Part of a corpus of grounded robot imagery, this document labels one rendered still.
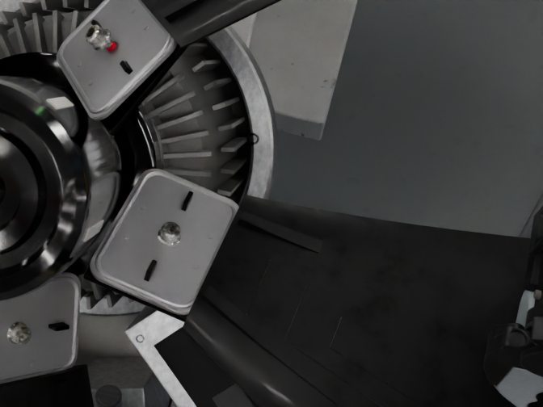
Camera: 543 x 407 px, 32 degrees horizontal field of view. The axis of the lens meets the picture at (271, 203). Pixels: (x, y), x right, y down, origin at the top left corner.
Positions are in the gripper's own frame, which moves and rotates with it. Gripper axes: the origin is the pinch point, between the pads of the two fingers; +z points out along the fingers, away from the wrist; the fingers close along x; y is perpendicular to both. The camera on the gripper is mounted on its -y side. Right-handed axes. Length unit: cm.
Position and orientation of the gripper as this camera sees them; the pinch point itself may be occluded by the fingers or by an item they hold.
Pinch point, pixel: (528, 404)
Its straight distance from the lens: 56.0
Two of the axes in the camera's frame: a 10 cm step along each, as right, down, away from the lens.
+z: -0.7, 3.8, 9.2
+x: -9.7, -2.5, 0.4
